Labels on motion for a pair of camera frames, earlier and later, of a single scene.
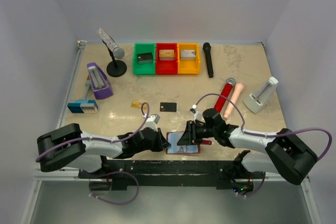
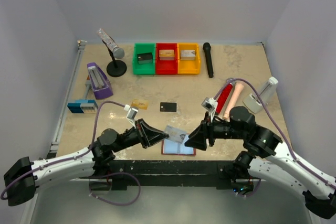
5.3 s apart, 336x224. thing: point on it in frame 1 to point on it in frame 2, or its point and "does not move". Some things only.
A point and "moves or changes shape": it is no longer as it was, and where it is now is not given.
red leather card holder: x=173 y=138 moves or changes shape
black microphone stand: x=116 y=68 does not move
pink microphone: x=234 y=97 does not move
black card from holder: x=169 y=107 does not move
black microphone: x=207 y=49 does not move
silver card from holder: x=174 y=138 moves or changes shape
